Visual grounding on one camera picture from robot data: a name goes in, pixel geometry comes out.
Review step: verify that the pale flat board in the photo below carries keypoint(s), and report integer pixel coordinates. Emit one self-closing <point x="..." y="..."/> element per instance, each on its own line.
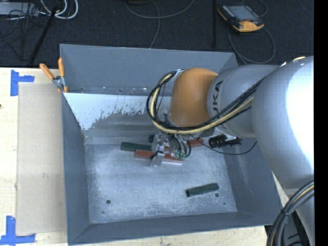
<point x="38" y="150"/>

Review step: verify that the grey metal bin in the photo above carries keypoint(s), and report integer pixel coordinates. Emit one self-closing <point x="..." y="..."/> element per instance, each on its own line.
<point x="143" y="183"/>

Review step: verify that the black cylinder on white bracket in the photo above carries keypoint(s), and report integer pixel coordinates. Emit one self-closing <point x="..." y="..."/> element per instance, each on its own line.
<point x="217" y="141"/>

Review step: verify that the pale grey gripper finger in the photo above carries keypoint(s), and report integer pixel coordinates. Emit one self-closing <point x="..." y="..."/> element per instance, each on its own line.
<point x="157" y="160"/>

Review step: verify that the red-brown flat block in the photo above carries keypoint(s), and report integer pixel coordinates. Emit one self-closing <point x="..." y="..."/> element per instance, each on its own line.
<point x="143" y="154"/>
<point x="196" y="142"/>

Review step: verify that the dark green flat block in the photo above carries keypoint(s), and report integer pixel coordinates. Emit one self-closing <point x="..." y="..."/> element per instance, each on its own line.
<point x="202" y="189"/>
<point x="151" y="138"/>
<point x="134" y="146"/>

